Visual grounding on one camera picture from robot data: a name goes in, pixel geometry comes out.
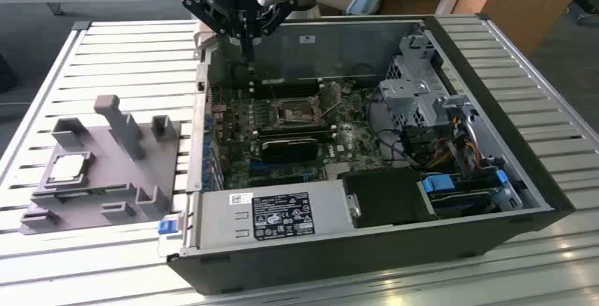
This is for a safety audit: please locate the silver chipset heatsink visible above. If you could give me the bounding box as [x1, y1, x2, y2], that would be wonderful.
[324, 164, 351, 179]

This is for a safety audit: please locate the wire locking lever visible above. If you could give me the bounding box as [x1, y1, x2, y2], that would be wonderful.
[321, 95, 351, 118]

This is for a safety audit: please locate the black PC case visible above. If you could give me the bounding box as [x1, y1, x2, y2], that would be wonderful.
[165, 13, 576, 296]

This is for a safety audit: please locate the grey power supply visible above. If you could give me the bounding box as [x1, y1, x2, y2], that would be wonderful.
[180, 179, 361, 256]

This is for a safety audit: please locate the CPU socket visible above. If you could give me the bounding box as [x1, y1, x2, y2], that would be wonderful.
[274, 98, 327, 126]

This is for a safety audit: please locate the silver metal drive cage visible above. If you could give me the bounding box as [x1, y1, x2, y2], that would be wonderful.
[376, 34, 477, 130]

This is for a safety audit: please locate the blue case latch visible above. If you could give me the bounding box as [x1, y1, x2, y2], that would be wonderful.
[157, 214, 184, 237]

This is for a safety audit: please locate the black office chair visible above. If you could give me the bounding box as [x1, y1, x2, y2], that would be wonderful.
[571, 0, 599, 26]

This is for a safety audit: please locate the blue disk carrier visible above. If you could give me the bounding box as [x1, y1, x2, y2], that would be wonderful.
[419, 173, 500, 218]

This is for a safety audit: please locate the green RAM stick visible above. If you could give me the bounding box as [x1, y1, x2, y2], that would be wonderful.
[54, 187, 108, 199]

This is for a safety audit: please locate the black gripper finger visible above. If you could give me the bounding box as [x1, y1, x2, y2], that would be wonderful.
[249, 0, 300, 63]
[180, 0, 249, 62]

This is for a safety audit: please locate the red yellow wire bundle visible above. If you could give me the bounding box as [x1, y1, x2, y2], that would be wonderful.
[432, 136, 483, 170]

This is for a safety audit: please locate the black wire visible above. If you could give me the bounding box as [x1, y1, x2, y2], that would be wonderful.
[368, 88, 421, 168]

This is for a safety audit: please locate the silver CPU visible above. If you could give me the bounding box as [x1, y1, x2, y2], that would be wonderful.
[48, 154, 90, 183]

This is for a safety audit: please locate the grey parts rack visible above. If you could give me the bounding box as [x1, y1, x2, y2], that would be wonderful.
[17, 94, 184, 237]

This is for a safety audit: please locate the black graphics card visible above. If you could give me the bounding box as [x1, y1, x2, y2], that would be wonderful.
[256, 136, 320, 164]

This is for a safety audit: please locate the green motherboard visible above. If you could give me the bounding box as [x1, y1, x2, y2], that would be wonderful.
[200, 79, 389, 191]

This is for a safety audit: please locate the wooden cabinet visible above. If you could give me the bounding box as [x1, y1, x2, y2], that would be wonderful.
[451, 0, 599, 58]

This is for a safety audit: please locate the black RAM slot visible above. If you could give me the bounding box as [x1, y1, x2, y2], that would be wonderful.
[254, 125, 333, 135]
[265, 87, 324, 98]
[256, 130, 336, 142]
[258, 79, 320, 89]

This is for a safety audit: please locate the black expansion slot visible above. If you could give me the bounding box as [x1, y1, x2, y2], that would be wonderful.
[246, 175, 315, 186]

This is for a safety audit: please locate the metal socket cover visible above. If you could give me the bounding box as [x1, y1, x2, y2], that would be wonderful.
[313, 83, 347, 119]

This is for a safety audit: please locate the black plastic drive box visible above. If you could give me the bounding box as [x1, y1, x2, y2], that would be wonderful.
[339, 168, 440, 230]

